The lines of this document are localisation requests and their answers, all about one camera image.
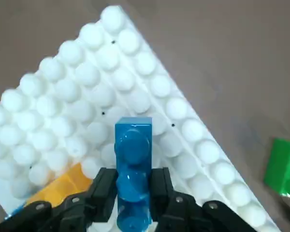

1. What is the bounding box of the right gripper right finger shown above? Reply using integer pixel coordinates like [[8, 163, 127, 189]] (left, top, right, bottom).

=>
[[149, 166, 258, 232]]

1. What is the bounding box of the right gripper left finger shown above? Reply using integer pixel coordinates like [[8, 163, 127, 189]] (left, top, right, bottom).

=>
[[0, 167, 118, 232]]

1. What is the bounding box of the yellow two-stud block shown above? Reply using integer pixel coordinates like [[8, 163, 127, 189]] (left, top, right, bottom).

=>
[[24, 162, 93, 209]]

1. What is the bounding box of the blue three-stud block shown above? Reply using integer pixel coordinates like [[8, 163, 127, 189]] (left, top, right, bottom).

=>
[[114, 116, 153, 232], [4, 204, 26, 220]]

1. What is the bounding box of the white studded baseplate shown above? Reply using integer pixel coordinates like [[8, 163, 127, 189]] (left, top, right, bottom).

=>
[[0, 5, 282, 232]]

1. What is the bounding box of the green two-stud block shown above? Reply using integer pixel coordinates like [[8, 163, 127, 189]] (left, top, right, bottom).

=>
[[262, 137, 290, 199]]

